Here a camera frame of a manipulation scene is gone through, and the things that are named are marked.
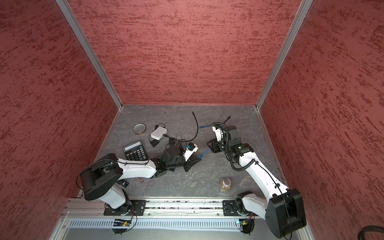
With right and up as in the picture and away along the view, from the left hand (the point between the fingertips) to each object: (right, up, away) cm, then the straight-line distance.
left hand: (199, 161), depth 81 cm
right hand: (+5, +8, 0) cm, 10 cm away
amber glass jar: (+13, -9, -9) cm, 18 cm away
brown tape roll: (-44, +16, +25) cm, 53 cm away
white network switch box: (-28, +14, +19) cm, 37 cm away
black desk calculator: (-41, +3, +11) cm, 42 cm away
